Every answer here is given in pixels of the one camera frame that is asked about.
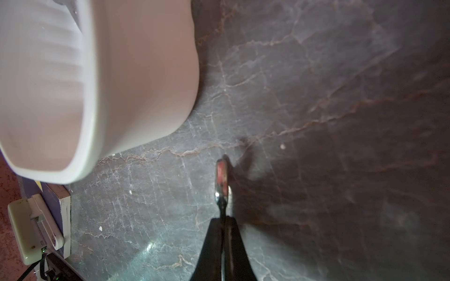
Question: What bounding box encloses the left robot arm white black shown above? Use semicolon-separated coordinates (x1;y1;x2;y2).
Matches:
18;252;85;281

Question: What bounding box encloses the white plastic storage box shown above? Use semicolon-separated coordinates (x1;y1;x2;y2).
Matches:
1;1;199;185

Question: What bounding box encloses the long silver combination wrench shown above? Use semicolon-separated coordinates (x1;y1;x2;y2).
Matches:
214;159;229;219

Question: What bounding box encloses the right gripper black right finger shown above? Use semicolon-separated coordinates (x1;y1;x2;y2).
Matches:
223;216;257;281

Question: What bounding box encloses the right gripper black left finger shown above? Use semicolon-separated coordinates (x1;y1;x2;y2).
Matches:
191;218;223;281

